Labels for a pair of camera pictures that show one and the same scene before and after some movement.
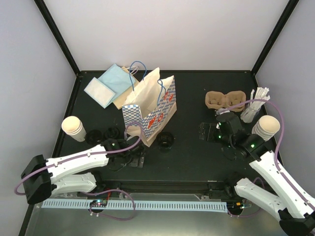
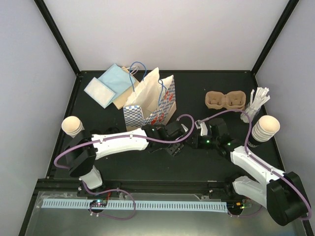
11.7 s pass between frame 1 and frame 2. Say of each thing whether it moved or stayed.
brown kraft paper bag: stayed
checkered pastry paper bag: stayed
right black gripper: moved
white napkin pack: stayed
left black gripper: moved
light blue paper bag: stayed
